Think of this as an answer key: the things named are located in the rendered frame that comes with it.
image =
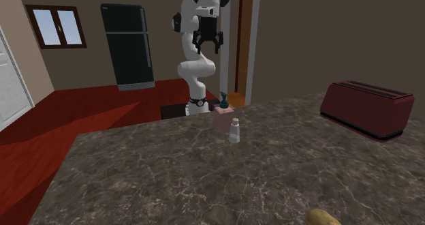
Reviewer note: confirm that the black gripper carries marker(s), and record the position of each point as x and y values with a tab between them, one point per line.
208	26

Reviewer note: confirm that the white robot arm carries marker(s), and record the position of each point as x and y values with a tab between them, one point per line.
192	44

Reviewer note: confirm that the pink soap dispenser teal pump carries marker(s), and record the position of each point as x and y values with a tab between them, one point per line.
221	118

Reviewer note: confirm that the dark robot stand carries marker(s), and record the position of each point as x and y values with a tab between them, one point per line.
172	111

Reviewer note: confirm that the black refrigerator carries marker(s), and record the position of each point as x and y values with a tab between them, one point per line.
128	46

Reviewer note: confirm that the small white bottle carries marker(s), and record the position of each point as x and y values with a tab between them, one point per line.
234	133

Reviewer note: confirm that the brown framed window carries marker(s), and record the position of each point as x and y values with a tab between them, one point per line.
56	26

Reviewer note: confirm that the dark red toaster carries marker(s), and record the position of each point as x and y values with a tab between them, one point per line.
362	109

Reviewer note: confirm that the yellow potato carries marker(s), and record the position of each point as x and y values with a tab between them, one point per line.
320	218

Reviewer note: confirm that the orange door in white frame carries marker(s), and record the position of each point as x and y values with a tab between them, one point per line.
244	44

